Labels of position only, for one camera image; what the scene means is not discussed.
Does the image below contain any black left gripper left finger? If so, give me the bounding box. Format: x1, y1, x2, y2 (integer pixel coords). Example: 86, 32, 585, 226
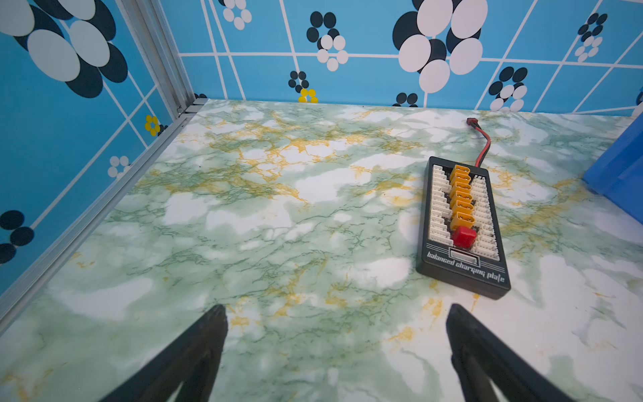
102, 305, 229, 401

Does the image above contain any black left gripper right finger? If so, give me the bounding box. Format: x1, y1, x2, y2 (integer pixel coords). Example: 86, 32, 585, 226
446, 304, 572, 402

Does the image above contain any blue plastic storage bin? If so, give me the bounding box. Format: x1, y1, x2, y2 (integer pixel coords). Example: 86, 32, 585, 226
583, 115, 643, 223

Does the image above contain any black balanced charging plate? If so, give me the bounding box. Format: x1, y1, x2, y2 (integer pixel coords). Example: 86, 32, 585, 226
415, 157, 511, 300

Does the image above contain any red black charging cable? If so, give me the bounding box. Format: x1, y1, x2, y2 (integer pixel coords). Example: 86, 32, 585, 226
466, 117, 492, 169

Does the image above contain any aluminium frame post left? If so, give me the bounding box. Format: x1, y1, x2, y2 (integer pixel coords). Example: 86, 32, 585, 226
117, 0, 207, 118

